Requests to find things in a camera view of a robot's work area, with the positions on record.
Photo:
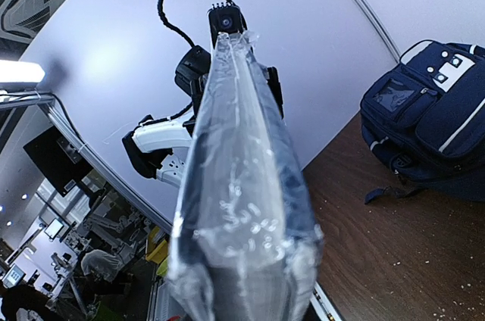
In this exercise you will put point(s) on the person in hair net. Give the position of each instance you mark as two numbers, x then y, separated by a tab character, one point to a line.
100	263

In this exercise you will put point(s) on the black notebook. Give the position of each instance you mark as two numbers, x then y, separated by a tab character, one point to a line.
245	244

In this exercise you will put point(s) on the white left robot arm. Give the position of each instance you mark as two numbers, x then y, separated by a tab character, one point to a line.
150	146

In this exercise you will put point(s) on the ceiling light strip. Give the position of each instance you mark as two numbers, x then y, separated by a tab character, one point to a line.
21	72

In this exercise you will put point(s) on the green object outside workspace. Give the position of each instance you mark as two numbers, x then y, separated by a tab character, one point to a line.
156	246

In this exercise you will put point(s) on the black wall monitor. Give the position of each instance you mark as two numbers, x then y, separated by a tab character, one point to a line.
59	162

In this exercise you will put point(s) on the navy blue student backpack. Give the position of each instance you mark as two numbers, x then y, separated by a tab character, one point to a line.
424	120

